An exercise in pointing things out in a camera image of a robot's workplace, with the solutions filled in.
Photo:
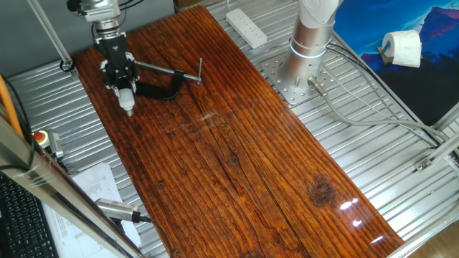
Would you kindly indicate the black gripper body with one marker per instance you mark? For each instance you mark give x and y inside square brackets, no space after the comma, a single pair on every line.
[114,53]

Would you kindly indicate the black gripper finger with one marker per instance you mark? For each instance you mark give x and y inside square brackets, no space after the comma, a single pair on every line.
[133,77]
[111,84]

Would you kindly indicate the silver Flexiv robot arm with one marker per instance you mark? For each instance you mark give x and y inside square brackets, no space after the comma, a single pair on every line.
[305,53]

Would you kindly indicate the white plug-in lamp socket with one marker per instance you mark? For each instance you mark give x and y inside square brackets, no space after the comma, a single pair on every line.
[130,56]

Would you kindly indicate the black C-clamp with steel screw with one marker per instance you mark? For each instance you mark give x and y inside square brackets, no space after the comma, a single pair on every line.
[161,94]

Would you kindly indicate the black foam microphone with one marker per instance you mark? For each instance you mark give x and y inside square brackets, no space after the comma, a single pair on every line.
[72,5]

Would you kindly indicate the red emergency stop button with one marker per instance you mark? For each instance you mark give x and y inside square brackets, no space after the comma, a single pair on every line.
[41,138]

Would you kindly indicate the printed white paper sheets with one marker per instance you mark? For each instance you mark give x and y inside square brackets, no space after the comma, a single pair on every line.
[97,184]

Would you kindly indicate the white power strip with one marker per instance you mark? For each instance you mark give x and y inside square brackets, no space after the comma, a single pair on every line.
[247,28]

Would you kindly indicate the grey ribbed handheld device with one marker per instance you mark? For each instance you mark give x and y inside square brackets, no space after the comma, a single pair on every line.
[114,209]

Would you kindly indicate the brown wooden board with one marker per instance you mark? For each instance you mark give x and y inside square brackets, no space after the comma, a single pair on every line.
[233,161]

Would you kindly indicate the black computer keyboard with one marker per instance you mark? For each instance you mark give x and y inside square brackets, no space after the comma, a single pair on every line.
[21,225]

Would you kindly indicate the wooden paper roll holder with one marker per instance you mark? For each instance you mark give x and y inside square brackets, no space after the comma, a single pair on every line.
[384,53]

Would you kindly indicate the white toilet paper roll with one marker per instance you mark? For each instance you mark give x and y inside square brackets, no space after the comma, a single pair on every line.
[405,48]

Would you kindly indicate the blue mountain poster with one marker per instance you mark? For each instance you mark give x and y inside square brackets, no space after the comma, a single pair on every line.
[412,89]

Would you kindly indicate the aluminium frame beam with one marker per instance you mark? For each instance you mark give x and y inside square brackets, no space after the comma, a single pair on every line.
[443,152]
[54,190]

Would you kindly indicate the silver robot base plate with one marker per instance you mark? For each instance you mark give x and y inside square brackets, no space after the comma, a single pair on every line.
[276,70]

